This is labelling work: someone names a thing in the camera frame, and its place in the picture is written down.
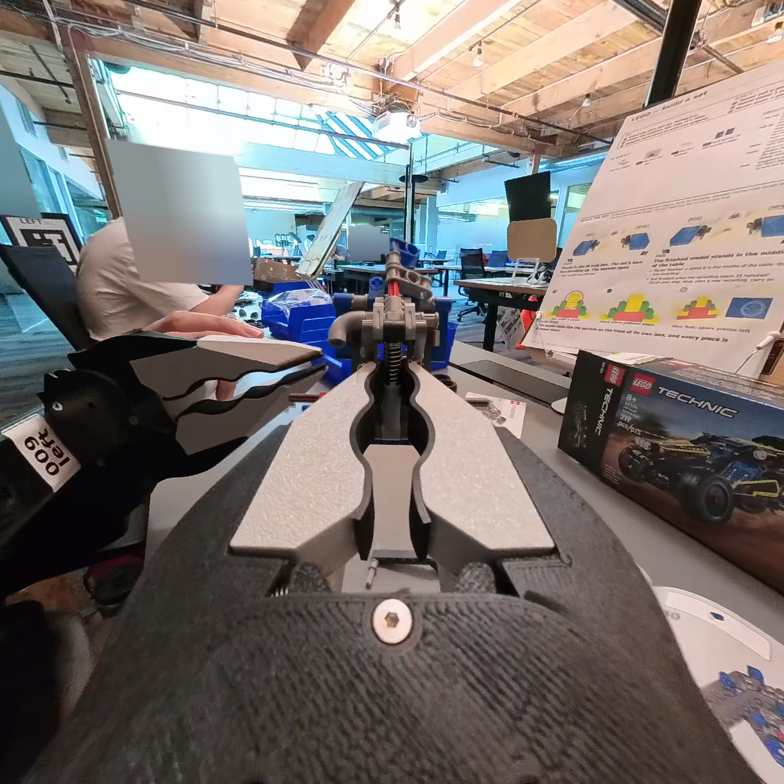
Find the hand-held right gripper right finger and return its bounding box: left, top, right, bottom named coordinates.
left=410, top=361, right=556, bottom=575

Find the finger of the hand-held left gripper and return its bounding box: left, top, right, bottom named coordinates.
left=130, top=334, right=324, bottom=403
left=164, top=361, right=329, bottom=456

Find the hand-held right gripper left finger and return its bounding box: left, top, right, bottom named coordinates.
left=229, top=361, right=376, bottom=568

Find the partly built lego buggy model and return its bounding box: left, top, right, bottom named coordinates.
left=327, top=239, right=443, bottom=443

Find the lego instruction booklet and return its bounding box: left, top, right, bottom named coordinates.
left=652, top=585, right=784, bottom=784

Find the person's left forearm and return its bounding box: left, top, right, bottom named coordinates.
left=0, top=597, right=93, bottom=784

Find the small white lego leaflet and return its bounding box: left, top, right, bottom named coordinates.
left=465, top=392, right=528, bottom=441

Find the lego set box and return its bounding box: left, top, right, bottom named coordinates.
left=557, top=350, right=784, bottom=596

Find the clear plastic bag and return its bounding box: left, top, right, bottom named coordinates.
left=269, top=290, right=337, bottom=324

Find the black office chair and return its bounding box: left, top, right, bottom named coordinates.
left=0, top=242, right=94, bottom=352

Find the leaning grey board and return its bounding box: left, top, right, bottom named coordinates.
left=297, top=180, right=366, bottom=277

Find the black white fiducial sign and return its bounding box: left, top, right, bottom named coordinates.
left=0, top=213, right=84, bottom=275

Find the wooden office desk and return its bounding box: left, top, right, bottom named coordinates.
left=453, top=277, right=552, bottom=354

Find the white ceiling projector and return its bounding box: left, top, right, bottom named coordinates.
left=374, top=110, right=423, bottom=145

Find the black monitor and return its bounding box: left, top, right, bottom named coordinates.
left=504, top=171, right=552, bottom=225

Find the white poster clip stand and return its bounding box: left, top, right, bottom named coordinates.
left=734, top=330, right=784, bottom=379

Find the white printed instruction poster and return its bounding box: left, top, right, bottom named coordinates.
left=521, top=58, right=784, bottom=376

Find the black steel column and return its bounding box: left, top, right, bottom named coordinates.
left=646, top=0, right=704, bottom=105

